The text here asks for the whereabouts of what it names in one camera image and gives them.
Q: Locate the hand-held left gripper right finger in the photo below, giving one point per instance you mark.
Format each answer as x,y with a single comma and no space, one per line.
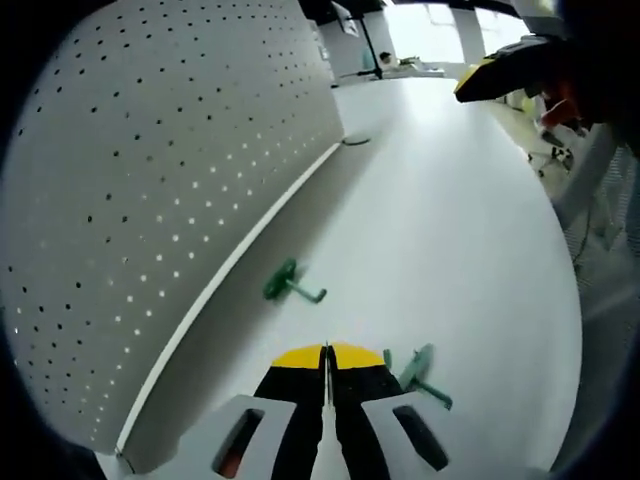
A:
365,415

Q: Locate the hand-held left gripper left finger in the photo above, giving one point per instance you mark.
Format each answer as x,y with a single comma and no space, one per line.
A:
290,415

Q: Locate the green hook assembly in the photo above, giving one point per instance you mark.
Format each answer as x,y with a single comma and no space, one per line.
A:
280,282
417,372

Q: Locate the white perforated mounting plate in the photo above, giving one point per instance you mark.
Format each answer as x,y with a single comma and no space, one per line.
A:
150,175

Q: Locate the background office chair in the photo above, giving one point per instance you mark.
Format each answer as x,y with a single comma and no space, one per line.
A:
552,145

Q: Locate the black tripod stand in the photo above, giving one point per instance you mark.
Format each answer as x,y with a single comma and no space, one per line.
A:
367,40

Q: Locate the white mesh office chair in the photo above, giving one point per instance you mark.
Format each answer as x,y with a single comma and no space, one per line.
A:
600,200

